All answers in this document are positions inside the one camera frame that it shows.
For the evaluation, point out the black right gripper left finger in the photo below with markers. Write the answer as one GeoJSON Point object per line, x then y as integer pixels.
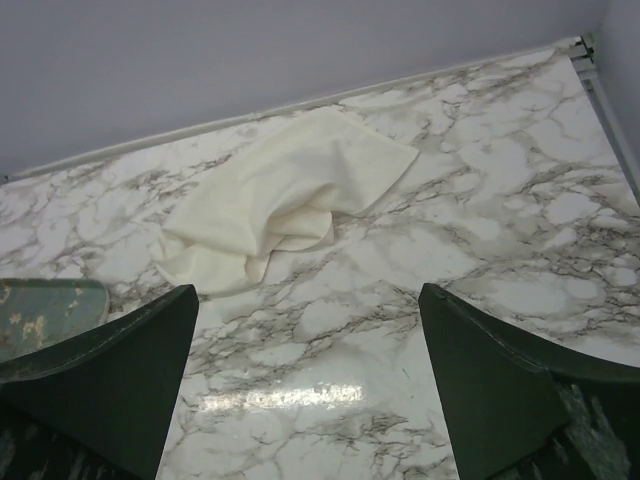
{"type": "Point", "coordinates": [96, 405]}

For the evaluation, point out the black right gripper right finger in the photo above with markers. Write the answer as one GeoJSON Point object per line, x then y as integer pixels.
{"type": "Point", "coordinates": [518, 406]}

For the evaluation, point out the cream cloth napkin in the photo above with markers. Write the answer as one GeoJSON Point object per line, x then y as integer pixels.
{"type": "Point", "coordinates": [279, 194]}

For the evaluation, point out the green floral metal tray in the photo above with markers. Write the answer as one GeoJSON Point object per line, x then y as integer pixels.
{"type": "Point", "coordinates": [38, 313]}

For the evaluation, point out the aluminium table frame rail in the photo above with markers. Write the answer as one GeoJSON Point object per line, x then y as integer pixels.
{"type": "Point", "coordinates": [582, 57]}

